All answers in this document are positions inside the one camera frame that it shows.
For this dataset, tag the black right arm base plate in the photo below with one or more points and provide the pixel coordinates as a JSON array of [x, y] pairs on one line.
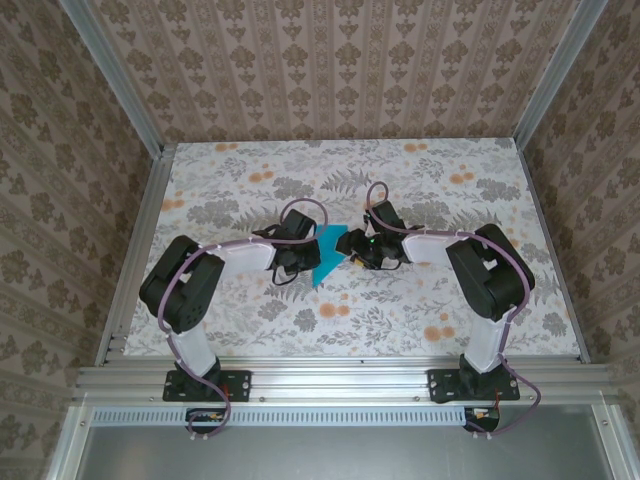
[[440, 385]]

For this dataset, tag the aluminium mounting rail beam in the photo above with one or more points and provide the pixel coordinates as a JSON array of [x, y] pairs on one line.
[[340, 382]]

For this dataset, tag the aluminium side rail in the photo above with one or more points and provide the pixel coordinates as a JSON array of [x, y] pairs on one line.
[[548, 237], [145, 230]]

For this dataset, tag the aluminium frame post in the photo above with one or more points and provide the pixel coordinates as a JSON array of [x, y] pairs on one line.
[[560, 70], [115, 80]]

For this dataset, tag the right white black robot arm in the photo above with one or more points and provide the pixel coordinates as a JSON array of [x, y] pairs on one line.
[[425, 247]]

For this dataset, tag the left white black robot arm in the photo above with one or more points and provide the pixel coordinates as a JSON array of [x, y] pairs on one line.
[[245, 255]]

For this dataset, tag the floral patterned table mat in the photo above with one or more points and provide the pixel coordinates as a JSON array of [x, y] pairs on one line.
[[400, 165]]

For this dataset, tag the small black wiring box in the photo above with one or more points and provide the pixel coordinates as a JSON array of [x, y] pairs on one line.
[[482, 420]]

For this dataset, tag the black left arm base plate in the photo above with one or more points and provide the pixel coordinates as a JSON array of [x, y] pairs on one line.
[[240, 385]]

